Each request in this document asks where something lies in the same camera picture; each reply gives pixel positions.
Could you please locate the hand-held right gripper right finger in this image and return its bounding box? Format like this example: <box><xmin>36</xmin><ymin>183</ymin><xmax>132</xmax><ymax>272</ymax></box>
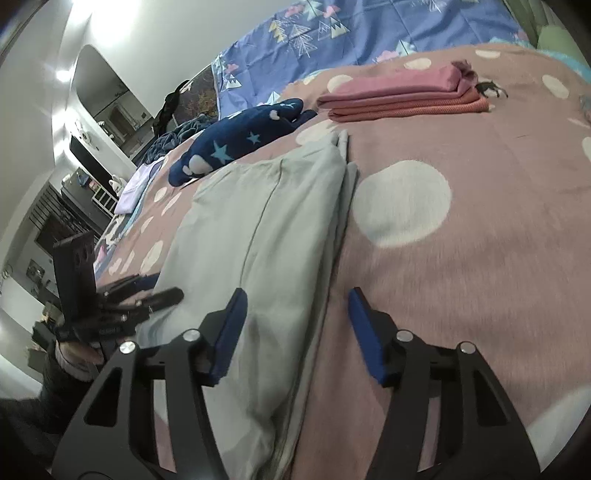
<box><xmin>348</xmin><ymin>287</ymin><xmax>541</xmax><ymax>480</ymax></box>

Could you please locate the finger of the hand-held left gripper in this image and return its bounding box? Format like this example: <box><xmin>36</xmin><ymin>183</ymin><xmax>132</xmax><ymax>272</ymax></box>
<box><xmin>99</xmin><ymin>287</ymin><xmax>185</xmax><ymax>324</ymax></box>
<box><xmin>97</xmin><ymin>273</ymin><xmax>161</xmax><ymax>297</ymax></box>

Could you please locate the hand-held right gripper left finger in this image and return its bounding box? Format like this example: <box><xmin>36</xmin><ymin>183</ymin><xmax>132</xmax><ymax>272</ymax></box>
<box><xmin>51</xmin><ymin>287</ymin><xmax>249</xmax><ymax>480</ymax></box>

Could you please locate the white t-shirt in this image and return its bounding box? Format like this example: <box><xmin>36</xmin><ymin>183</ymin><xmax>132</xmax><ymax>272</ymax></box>
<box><xmin>136</xmin><ymin>129</ymin><xmax>361</xmax><ymax>480</ymax></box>

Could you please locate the person's left forearm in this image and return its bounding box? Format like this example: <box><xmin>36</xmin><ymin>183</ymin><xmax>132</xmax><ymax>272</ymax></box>
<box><xmin>39</xmin><ymin>355</ymin><xmax>100</xmax><ymax>435</ymax></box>

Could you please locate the person's left hand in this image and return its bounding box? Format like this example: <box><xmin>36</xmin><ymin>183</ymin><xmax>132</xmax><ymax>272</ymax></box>
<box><xmin>53</xmin><ymin>339</ymin><xmax>105</xmax><ymax>381</ymax></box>

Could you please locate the dark shelf unit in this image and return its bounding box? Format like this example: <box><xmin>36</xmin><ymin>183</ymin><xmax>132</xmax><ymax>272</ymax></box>
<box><xmin>58</xmin><ymin>168</ymin><xmax>122</xmax><ymax>220</ymax></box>

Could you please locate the lavender cloth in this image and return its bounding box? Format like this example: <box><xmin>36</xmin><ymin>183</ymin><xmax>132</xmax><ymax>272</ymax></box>
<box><xmin>113</xmin><ymin>159</ymin><xmax>169</xmax><ymax>215</ymax></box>

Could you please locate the pink polka-dot blanket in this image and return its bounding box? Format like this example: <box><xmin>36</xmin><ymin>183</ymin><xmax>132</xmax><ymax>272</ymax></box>
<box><xmin>95</xmin><ymin>44</ymin><xmax>591</xmax><ymax>480</ymax></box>

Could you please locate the teal fleece blanket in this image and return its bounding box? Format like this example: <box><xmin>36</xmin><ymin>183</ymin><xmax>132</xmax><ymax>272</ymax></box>
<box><xmin>147</xmin><ymin>113</ymin><xmax>215</xmax><ymax>162</ymax></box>

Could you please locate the black hanging cloth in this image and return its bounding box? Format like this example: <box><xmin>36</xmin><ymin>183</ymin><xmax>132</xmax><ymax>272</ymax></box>
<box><xmin>154</xmin><ymin>79</ymin><xmax>191</xmax><ymax>134</ymax></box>

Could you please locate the navy star-print fleece garment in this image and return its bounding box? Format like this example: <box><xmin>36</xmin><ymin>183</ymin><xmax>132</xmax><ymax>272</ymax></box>
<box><xmin>168</xmin><ymin>98</ymin><xmax>318</xmax><ymax>188</ymax></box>

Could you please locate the dark branch-print pillow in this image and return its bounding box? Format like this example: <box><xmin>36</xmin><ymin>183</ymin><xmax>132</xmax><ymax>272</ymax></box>
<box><xmin>178</xmin><ymin>67</ymin><xmax>220</xmax><ymax>121</ymax></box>

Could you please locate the salmon folded garment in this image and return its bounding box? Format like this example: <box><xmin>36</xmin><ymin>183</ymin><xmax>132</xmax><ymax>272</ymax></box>
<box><xmin>328</xmin><ymin>88</ymin><xmax>490</xmax><ymax>123</ymax></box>

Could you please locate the pink folded garment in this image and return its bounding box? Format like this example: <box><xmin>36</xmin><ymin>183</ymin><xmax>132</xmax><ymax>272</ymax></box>
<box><xmin>316</xmin><ymin>60</ymin><xmax>476</xmax><ymax>104</ymax></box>

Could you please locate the small dark object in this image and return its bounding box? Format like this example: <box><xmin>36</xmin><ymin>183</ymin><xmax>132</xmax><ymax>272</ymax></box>
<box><xmin>475</xmin><ymin>79</ymin><xmax>509</xmax><ymax>100</ymax></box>

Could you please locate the purple tree-print bedsheet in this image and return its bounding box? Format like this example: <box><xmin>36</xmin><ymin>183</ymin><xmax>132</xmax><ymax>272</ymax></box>
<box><xmin>211</xmin><ymin>0</ymin><xmax>529</xmax><ymax>118</ymax></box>

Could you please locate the green pillow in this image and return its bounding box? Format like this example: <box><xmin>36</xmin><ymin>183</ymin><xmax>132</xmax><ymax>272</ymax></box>
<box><xmin>536</xmin><ymin>25</ymin><xmax>591</xmax><ymax>65</ymax></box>

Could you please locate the arched wall mirror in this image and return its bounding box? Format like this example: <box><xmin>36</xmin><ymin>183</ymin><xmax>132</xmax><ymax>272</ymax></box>
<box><xmin>73</xmin><ymin>45</ymin><xmax>155</xmax><ymax>139</ymax></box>

